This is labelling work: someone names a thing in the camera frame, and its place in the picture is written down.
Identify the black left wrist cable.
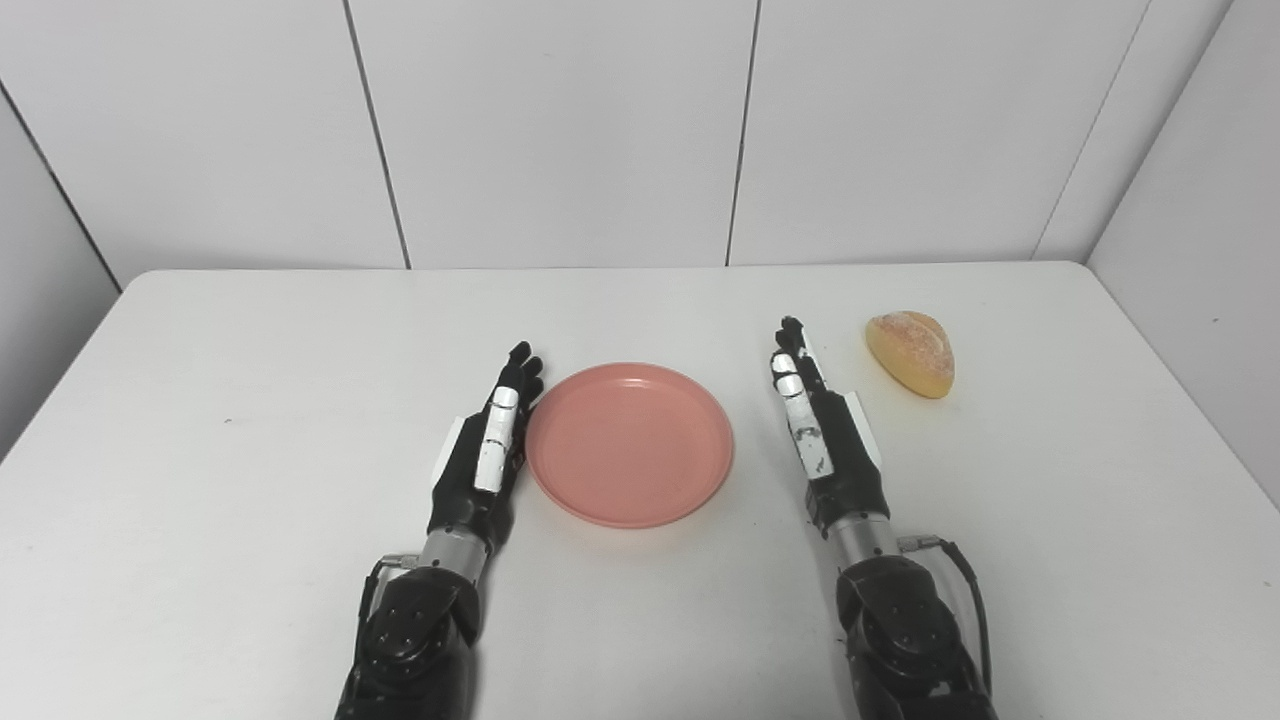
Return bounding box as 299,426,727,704
355,553,421,641

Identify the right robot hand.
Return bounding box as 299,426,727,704
769,316,892,536

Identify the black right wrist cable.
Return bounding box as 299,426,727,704
897,536,993,691

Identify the pink plate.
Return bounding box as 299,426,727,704
525,362,735,530

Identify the bread roll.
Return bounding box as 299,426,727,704
865,310,956,400

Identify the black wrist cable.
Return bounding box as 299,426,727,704
897,536,993,691
355,553,421,641

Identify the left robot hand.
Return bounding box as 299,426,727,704
427,341,546,549

